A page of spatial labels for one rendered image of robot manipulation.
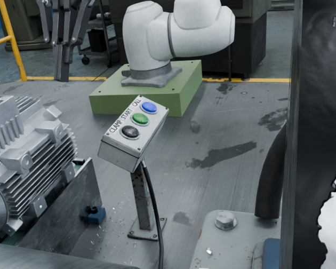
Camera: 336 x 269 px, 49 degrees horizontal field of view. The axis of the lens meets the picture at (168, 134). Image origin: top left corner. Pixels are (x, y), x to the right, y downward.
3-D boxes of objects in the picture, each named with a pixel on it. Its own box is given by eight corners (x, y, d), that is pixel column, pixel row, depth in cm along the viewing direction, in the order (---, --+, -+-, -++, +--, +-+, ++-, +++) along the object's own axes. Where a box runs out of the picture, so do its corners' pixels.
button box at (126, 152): (132, 174, 63) (141, 151, 60) (95, 156, 64) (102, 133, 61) (162, 127, 78) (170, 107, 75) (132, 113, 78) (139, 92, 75)
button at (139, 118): (142, 132, 67) (145, 124, 66) (128, 124, 67) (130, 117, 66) (148, 124, 70) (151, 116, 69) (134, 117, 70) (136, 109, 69)
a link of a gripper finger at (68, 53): (69, 39, 75) (81, 38, 74) (67, 63, 75) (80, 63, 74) (64, 37, 73) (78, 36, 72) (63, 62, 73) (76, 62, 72)
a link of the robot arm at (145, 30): (135, 58, 147) (124, 1, 137) (180, 54, 143) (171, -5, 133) (123, 72, 133) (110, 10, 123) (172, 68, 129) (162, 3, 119)
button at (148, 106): (151, 119, 71) (154, 112, 70) (137, 112, 71) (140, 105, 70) (156, 112, 74) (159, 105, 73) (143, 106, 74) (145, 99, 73)
